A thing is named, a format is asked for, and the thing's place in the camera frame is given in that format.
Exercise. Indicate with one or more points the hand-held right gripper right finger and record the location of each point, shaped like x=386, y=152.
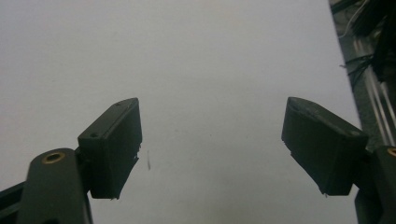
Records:
x=323, y=149

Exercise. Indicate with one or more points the metal stand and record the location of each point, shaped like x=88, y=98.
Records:
x=375, y=93

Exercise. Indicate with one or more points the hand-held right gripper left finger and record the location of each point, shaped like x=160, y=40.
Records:
x=109, y=149

